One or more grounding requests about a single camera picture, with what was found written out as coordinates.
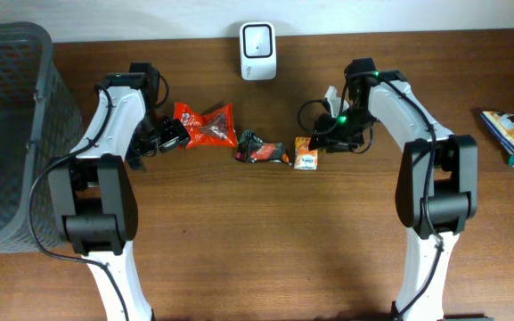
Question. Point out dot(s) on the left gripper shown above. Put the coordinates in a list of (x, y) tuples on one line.
[(150, 145)]

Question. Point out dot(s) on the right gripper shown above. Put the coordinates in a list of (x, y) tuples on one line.
[(334, 139)]

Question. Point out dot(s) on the orange small snack box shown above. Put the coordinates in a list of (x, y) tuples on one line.
[(305, 159)]

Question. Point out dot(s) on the dark red snack packet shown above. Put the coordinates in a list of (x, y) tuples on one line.
[(212, 129)]

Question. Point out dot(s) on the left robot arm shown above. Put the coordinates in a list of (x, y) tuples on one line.
[(93, 200)]

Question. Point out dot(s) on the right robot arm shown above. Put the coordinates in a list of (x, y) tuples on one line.
[(436, 189)]

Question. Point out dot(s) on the grey plastic mesh basket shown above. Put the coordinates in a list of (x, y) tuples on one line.
[(39, 120)]

